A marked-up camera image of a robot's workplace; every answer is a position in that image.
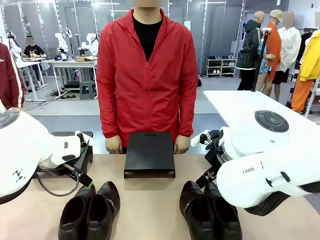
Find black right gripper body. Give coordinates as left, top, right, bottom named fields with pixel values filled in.
left=203, top=129, right=226, bottom=183

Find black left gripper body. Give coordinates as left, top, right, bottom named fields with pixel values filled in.
left=62, top=162, right=87, bottom=181

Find person's left forearm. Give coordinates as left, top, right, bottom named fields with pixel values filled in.
left=175, top=94, right=199, bottom=139

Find person's right forearm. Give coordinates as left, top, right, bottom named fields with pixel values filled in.
left=97, top=94, right=121, bottom=140

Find black shoe stand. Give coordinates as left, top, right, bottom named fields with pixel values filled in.
left=50, top=130, right=94, bottom=177
left=123, top=131, right=176, bottom=179

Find person in red jacket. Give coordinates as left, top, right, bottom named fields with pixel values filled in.
left=96, top=6, right=199, bottom=155

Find seated person in black shirt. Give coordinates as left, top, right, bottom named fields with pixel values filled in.
left=21, top=35, right=48, bottom=87

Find person in white shirt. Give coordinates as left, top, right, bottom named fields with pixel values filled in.
left=271, top=11, right=303, bottom=85

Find person's left hand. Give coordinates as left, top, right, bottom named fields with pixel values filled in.
left=173, top=134, right=192, bottom=155

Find person's right hand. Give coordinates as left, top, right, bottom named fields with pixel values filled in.
left=105, top=134, right=124, bottom=155

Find white side table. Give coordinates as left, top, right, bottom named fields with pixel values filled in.
left=203, top=89, right=320, bottom=127

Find grey plastic stool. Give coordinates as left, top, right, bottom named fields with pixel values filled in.
left=79, top=80, right=97, bottom=101

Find white shoe rack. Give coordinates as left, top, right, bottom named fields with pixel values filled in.
left=206, top=57, right=237, bottom=78

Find black box under desk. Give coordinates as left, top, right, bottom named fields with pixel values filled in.
left=64, top=80, right=81, bottom=91

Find orange trousers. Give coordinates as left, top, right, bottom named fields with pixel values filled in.
left=290, top=78, right=315, bottom=113

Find white background desk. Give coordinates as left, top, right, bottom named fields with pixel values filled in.
left=14, top=56, right=49, bottom=101
left=43, top=58, right=98, bottom=100

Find mannequin in dark jacket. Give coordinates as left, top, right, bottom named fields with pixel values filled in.
left=235, top=10, right=266, bottom=91

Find maroon jacket with white stripe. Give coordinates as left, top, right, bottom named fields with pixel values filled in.
left=0, top=41, right=26, bottom=111

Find brown cardboard box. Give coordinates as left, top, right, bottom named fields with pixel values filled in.
left=75, top=55, right=98, bottom=63

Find mannequin in orange garment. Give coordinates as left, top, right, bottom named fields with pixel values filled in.
left=255, top=9, right=284, bottom=102

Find yellow hanging garment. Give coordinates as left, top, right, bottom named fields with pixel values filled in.
left=298, top=29, right=320, bottom=83

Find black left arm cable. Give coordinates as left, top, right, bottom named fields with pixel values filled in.
left=34, top=171, right=81, bottom=198

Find black right arm cable sleeve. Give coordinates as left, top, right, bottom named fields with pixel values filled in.
left=243, top=184, right=320, bottom=217

